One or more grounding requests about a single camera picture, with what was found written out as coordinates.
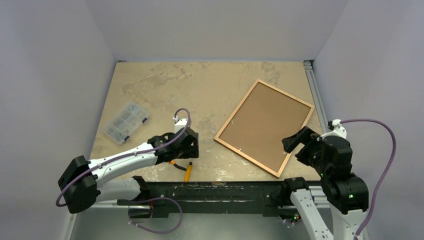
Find yellow handled screwdriver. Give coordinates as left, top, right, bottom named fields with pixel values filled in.
left=184, top=161, right=193, bottom=182

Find wooden picture frame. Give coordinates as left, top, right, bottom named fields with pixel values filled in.
left=214, top=79, right=315, bottom=178

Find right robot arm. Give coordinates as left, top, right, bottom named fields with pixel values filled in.
left=280, top=126, right=369, bottom=240

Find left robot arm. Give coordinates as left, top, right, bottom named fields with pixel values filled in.
left=56, top=128, right=199, bottom=214

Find orange black pliers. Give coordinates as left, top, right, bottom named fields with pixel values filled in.
left=169, top=160, right=187, bottom=171

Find clear plastic organizer box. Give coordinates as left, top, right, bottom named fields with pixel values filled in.
left=102, top=101, right=150, bottom=145

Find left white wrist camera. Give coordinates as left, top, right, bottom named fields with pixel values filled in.
left=172, top=116, right=190, bottom=134

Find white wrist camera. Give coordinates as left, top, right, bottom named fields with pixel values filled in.
left=172, top=116, right=190, bottom=134
left=320, top=119, right=347, bottom=139

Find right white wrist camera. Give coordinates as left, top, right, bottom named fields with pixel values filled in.
left=320, top=119, right=347, bottom=139

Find aluminium rail frame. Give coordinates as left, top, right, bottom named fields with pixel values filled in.
left=59, top=59, right=363, bottom=240

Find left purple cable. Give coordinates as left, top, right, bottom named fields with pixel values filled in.
left=55, top=107, right=192, bottom=208

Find purple cable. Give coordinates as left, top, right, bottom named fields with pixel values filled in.
left=55, top=107, right=192, bottom=208
left=339, top=118, right=397, bottom=240

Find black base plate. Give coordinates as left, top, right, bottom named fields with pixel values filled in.
left=117, top=181, right=301, bottom=223

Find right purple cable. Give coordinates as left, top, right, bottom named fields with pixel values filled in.
left=339, top=118, right=397, bottom=240

